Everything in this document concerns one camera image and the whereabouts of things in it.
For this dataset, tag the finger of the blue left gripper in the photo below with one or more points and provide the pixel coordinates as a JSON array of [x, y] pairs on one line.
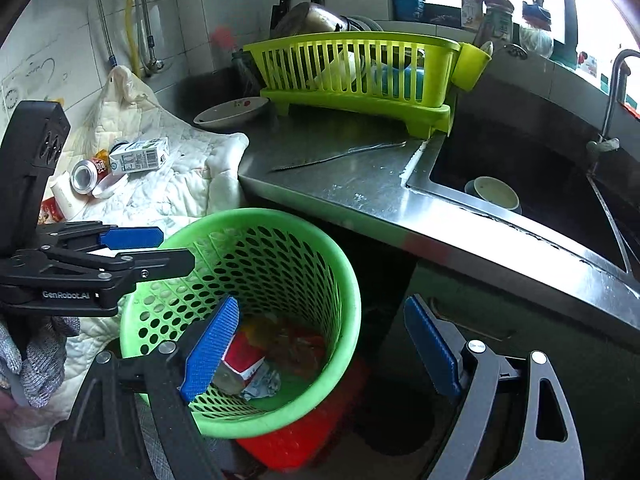
[[154, 265], [117, 238]]

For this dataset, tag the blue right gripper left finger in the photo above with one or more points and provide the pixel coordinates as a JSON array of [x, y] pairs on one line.
[[204, 345]]

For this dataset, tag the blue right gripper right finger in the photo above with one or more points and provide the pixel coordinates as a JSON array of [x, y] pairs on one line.
[[438, 344]]

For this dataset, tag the red cartoon paper cup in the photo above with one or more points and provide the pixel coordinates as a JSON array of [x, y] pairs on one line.
[[244, 355]]

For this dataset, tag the white milk carton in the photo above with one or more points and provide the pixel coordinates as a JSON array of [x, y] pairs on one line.
[[139, 156]]

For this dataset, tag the blue drink can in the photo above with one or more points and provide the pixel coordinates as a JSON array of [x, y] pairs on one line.
[[87, 174]]

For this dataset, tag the white paper cup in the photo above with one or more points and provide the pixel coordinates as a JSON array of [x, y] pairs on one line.
[[69, 202]]

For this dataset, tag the silver foil wrapper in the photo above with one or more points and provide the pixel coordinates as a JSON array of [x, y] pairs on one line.
[[264, 384]]

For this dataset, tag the gloved left hand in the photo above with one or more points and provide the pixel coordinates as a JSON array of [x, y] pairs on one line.
[[34, 377]]

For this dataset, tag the yellow crumpled plastic wrapper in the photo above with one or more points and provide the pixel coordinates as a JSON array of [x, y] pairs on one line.
[[103, 155]]

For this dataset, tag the white quilted cloth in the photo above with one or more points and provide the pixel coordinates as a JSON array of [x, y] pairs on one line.
[[199, 178]]

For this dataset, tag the red plastic stool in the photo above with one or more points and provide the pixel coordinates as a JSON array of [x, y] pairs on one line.
[[297, 445]]

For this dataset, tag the white ceramic bowl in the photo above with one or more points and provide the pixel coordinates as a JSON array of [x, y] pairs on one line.
[[231, 114]]

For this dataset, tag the cup in sink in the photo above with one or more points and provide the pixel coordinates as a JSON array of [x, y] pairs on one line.
[[494, 191]]

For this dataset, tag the stainless steel sink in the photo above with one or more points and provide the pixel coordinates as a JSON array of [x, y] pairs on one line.
[[538, 149]]

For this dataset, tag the steel pot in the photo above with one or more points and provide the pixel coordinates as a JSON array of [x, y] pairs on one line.
[[309, 18]]

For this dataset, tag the chrome faucet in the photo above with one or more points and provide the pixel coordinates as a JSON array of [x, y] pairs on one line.
[[605, 143]]

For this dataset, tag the lime green dish rack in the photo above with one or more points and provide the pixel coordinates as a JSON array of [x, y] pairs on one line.
[[393, 75]]

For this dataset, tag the lime green cutlery cup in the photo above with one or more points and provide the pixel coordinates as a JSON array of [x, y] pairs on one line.
[[470, 65]]

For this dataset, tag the blue jar on windowsill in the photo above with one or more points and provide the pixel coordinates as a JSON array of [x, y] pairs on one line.
[[408, 10]]

